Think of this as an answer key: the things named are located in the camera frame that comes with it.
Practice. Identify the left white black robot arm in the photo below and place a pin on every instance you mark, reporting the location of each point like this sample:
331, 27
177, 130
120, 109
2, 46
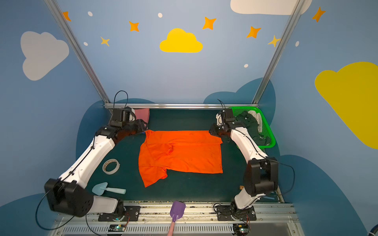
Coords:
68, 193

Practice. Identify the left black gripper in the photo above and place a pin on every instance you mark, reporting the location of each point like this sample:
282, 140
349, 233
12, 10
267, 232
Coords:
140, 127

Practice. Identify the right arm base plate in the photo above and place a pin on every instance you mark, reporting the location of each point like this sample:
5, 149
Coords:
232, 213

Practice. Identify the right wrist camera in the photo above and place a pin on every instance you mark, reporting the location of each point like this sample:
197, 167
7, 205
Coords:
225, 116

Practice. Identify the right circuit board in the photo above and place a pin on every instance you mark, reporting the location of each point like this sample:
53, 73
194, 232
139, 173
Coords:
240, 229

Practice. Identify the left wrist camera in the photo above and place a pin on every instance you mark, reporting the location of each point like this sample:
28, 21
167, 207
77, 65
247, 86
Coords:
123, 115

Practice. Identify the blue toy rake wooden handle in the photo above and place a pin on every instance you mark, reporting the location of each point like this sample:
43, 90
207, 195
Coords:
271, 198

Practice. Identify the folded pink t-shirt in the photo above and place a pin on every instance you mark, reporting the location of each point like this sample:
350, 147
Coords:
142, 114

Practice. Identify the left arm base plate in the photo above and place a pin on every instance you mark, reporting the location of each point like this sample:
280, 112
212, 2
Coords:
130, 213

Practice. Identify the green plastic basket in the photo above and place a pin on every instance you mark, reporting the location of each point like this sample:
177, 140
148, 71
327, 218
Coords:
266, 130

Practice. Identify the dark green t-shirt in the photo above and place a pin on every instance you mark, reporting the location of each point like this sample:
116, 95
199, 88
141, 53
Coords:
252, 127

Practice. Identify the circuit board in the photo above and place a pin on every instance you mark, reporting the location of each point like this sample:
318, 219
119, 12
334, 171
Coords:
117, 228
240, 229

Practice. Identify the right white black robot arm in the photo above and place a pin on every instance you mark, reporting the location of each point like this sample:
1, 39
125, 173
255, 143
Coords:
261, 174

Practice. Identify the light teal toy trowel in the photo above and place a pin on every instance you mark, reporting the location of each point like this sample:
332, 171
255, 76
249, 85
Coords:
99, 189

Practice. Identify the orange t-shirt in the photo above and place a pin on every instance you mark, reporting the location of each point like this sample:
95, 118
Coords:
181, 151

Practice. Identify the roll of tape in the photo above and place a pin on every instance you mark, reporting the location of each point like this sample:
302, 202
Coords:
111, 166

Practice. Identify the back aluminium frame rail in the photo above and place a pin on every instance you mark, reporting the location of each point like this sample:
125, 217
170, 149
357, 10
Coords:
176, 106

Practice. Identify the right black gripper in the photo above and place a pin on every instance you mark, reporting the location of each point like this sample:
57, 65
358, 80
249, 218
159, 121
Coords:
215, 130

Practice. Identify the purple toy shovel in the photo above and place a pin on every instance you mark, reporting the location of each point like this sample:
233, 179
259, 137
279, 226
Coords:
176, 212

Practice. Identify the white t-shirt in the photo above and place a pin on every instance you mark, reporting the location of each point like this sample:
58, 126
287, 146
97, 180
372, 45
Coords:
258, 118

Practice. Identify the left circuit board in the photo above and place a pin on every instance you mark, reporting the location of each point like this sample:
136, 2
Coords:
117, 228

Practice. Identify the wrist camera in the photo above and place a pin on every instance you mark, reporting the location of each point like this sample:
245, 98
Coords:
123, 115
225, 116

